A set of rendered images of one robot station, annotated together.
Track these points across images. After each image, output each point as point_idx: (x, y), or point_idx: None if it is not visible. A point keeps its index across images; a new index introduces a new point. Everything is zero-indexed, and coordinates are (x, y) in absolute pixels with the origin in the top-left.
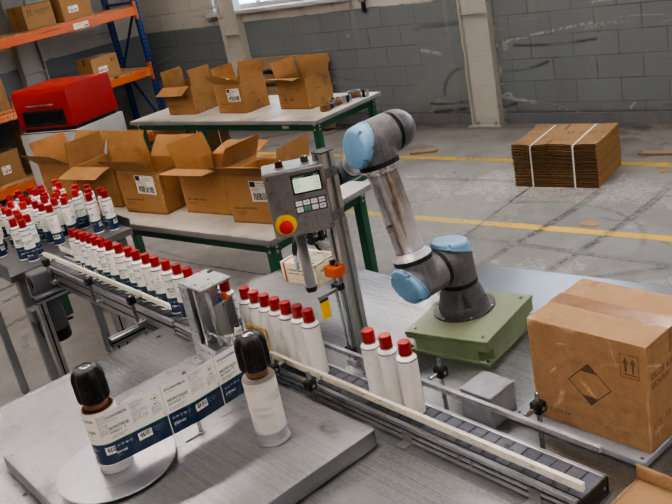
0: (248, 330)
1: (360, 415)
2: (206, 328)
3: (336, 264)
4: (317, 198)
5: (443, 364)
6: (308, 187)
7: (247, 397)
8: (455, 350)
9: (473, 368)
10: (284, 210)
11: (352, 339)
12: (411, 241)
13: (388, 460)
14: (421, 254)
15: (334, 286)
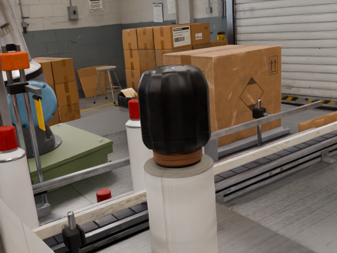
0: (151, 69)
1: (145, 230)
2: None
3: (20, 47)
4: None
5: (82, 184)
6: None
7: (200, 207)
8: (81, 167)
9: (109, 172)
10: None
11: (41, 170)
12: (26, 46)
13: (249, 217)
14: (37, 62)
15: (18, 87)
